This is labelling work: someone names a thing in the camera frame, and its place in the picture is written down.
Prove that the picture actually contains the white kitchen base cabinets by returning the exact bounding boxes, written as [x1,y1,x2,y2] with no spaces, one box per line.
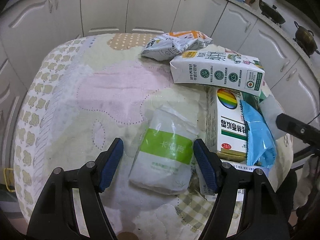
[0,0,320,170]

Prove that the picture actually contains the pastel quilted table cover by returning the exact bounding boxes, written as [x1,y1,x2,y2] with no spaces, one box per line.
[12,32,294,240]

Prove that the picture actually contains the white green wet-wipes pack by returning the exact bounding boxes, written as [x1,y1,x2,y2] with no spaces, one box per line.
[129,106,199,195]

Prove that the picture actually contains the white green milk carton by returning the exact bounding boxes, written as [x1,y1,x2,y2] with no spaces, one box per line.
[170,50,265,96]

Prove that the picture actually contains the black frying pan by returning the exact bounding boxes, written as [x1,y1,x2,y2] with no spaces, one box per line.
[259,0,286,25]

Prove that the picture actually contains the blue snack wrapper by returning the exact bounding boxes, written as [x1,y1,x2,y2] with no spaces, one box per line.
[240,100,277,168]

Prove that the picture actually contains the dark metal pot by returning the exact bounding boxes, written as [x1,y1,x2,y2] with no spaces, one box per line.
[293,21,319,57]

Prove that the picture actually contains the rainbow medicine box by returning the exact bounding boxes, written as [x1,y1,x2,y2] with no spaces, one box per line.
[205,87,247,163]

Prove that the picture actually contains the white orange crumpled snack bag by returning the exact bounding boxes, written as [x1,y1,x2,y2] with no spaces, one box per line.
[140,30,212,61]

